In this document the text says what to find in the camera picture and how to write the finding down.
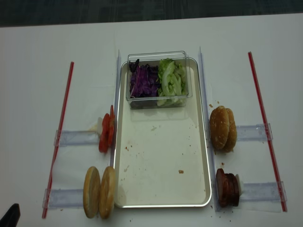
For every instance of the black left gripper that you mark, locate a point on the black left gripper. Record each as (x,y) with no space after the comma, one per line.
(11,217)

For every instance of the plain bun half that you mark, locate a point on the plain bun half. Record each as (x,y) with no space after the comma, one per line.
(91,191)
(107,192)

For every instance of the front tomato slice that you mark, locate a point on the front tomato slice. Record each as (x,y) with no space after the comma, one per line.
(103,142)

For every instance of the tomato slice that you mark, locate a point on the tomato slice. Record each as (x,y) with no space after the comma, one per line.
(111,126)
(103,142)

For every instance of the white tomato pusher block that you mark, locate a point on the white tomato pusher block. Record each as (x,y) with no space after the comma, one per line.
(99,127)

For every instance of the rear tomato slice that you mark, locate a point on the rear tomato slice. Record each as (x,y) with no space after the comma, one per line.
(111,126)

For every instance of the front dark meat patty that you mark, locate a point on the front dark meat patty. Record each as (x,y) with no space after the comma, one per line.
(222,183)

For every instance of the dark meat patty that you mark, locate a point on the dark meat patty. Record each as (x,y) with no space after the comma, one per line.
(222,183)
(234,193)

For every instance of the green lettuce leaves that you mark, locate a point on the green lettuce leaves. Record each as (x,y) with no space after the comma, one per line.
(172,83)

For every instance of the rear dark meat patty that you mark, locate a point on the rear dark meat patty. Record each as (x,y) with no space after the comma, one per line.
(234,193)

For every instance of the left red rod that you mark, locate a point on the left red rod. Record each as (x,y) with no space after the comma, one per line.
(50,181)

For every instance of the red rod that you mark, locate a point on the red rod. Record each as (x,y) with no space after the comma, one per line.
(50,181)
(270,143)

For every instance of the white metal tray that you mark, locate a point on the white metal tray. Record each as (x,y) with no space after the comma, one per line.
(161,157)

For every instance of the shredded purple cabbage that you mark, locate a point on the shredded purple cabbage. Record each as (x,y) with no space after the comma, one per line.
(144,80)

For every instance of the clear plastic salad box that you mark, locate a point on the clear plastic salad box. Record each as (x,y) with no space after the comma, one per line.
(153,59)

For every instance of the white patty pusher block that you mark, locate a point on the white patty pusher block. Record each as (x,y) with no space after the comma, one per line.
(240,184)

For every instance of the front sesame bun half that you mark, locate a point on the front sesame bun half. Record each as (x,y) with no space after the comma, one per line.
(219,127)

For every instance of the sesame bun half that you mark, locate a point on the sesame bun half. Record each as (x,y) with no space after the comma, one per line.
(232,135)
(219,127)

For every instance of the rear sesame bun half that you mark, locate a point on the rear sesame bun half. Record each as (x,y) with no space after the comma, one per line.
(232,135)

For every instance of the right red rod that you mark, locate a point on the right red rod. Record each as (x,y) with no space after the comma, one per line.
(270,143)

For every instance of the left lower clear rail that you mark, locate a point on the left lower clear rail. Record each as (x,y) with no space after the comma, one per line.
(59,198)

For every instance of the left upper clear rail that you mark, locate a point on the left upper clear rail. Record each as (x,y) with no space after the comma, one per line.
(75,138)

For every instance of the right long clear rail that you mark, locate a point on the right long clear rail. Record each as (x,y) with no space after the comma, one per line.
(206,101)

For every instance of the right lower clear rail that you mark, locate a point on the right lower clear rail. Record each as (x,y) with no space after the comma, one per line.
(270,191)

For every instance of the right upper clear rail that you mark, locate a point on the right upper clear rail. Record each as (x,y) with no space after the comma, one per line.
(258,132)

